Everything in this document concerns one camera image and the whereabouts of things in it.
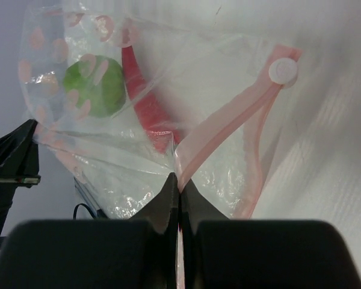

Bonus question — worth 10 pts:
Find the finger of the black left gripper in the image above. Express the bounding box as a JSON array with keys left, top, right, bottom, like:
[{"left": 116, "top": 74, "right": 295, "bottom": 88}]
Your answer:
[{"left": 0, "top": 119, "right": 41, "bottom": 184}]

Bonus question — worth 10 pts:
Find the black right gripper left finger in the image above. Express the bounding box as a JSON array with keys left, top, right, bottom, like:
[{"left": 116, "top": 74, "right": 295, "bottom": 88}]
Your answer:
[{"left": 0, "top": 174, "right": 179, "bottom": 288}]

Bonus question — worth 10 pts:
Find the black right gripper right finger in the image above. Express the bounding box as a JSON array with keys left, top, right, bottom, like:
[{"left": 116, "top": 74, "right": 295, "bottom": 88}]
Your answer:
[{"left": 180, "top": 182, "right": 361, "bottom": 288}]

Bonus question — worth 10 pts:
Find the clear zip top bag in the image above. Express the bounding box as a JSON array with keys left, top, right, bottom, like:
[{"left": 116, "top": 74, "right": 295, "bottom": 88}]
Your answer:
[{"left": 17, "top": 4, "right": 304, "bottom": 289}]

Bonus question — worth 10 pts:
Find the white zip slider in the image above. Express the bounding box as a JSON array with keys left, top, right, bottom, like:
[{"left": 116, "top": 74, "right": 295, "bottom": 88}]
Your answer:
[{"left": 268, "top": 58, "right": 298, "bottom": 89}]

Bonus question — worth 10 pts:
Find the green fake lime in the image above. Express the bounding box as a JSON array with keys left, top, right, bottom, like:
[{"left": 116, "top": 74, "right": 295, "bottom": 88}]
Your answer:
[{"left": 63, "top": 54, "right": 126, "bottom": 118}]

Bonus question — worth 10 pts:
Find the red fake chili pepper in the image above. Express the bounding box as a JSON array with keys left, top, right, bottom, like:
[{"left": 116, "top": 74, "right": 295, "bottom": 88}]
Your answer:
[{"left": 122, "top": 46, "right": 181, "bottom": 154}]

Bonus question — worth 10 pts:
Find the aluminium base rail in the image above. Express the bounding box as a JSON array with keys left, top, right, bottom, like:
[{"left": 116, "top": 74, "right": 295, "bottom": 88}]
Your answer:
[{"left": 73, "top": 178, "right": 108, "bottom": 219}]

